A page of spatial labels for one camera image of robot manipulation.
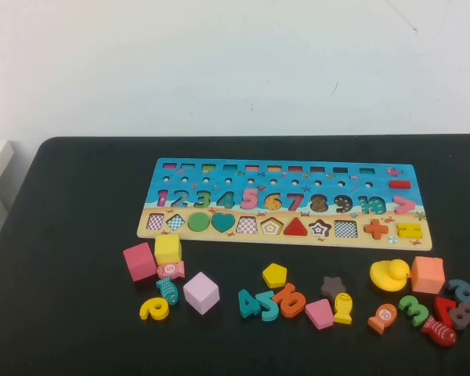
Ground yellow wooden pentagon piece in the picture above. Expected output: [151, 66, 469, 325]
[262, 262, 289, 290]

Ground blue wooden number puzzle board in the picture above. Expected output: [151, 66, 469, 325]
[136, 157, 434, 251]

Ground teal wooden heart piece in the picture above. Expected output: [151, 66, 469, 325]
[211, 212, 236, 233]

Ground green wooden circle piece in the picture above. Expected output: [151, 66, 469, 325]
[186, 211, 212, 234]

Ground red wooden triangle piece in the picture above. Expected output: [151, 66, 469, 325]
[283, 215, 309, 237]

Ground brown wooden star piece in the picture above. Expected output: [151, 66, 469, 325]
[320, 275, 347, 301]

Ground pink wooden trapezoid piece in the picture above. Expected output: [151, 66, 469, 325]
[304, 298, 334, 331]

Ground pink wooden number five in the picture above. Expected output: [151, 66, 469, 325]
[240, 188, 259, 211]

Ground yellow foam cube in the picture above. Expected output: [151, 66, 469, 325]
[154, 233, 182, 266]

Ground pink wooden fish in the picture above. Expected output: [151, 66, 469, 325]
[156, 260, 186, 280]

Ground light pink foam cube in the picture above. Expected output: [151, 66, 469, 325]
[183, 271, 221, 316]

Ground teal wooden number four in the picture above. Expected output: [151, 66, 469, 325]
[237, 288, 262, 316]

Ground dark pink foam cube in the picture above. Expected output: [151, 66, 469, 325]
[122, 241, 158, 283]

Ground teal wooden fish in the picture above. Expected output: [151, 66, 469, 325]
[155, 276, 179, 306]

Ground teal wooden number five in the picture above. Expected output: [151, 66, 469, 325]
[258, 291, 281, 322]

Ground orange wooden plus sign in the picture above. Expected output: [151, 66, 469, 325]
[363, 218, 389, 240]

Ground yellow wooden number nine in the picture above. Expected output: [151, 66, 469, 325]
[139, 296, 171, 321]

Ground yellow wooden fish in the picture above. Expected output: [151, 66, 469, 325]
[332, 291, 354, 325]

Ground pink wooden greater-than sign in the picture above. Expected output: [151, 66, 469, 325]
[392, 194, 417, 215]

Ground yellow rubber duck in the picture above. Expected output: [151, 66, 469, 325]
[369, 259, 411, 293]

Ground yellow wooden equals sign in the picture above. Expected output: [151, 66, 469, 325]
[396, 222, 423, 240]

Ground orange wooden fish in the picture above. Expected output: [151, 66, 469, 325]
[367, 303, 398, 334]

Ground orange foam cube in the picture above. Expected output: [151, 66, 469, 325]
[410, 255, 446, 295]

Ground green wooden number three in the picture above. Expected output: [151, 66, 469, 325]
[397, 294, 430, 327]

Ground red wooden number seven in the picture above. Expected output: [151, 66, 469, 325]
[432, 296, 458, 328]

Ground red wooden fish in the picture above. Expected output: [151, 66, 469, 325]
[421, 315, 458, 348]

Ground brown wooden number eight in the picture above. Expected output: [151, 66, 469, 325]
[449, 302, 470, 331]

